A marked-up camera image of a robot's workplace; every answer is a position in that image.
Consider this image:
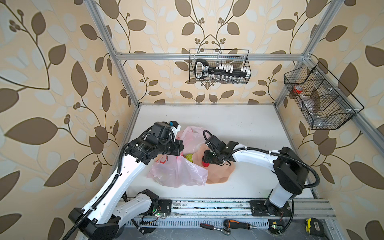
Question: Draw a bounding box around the orange black screwdriver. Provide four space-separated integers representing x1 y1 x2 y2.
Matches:
224 219 257 230

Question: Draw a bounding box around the back wire basket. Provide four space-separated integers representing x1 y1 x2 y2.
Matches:
189 48 252 85

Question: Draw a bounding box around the aluminium frame post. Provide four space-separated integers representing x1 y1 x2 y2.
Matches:
85 0 140 109

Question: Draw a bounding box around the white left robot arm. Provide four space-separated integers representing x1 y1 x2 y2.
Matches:
63 121 184 240

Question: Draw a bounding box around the wire basket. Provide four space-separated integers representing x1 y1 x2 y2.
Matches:
284 62 364 130
189 48 252 85

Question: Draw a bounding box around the black socket set holder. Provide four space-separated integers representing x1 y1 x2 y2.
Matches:
192 59 252 82

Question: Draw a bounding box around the peach wavy fruit plate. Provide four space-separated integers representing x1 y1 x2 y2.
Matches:
193 145 235 184

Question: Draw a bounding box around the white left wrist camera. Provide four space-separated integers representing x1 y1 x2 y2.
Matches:
169 121 181 138

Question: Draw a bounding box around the green pear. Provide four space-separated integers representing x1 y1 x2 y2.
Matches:
184 154 194 163

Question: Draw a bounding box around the black corrugated cable conduit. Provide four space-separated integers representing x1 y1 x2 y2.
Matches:
202 129 321 189

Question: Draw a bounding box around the right wire basket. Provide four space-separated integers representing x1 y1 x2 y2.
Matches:
284 62 364 130

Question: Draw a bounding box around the yellow black tape measure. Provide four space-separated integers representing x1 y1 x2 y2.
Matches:
305 218 326 237

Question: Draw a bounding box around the red handled ratchet wrench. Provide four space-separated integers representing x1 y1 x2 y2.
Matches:
200 223 231 236

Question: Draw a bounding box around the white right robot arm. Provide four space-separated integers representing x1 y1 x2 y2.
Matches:
203 131 320 216

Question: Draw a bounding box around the pink plastic bag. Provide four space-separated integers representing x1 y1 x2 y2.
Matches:
147 126 208 188

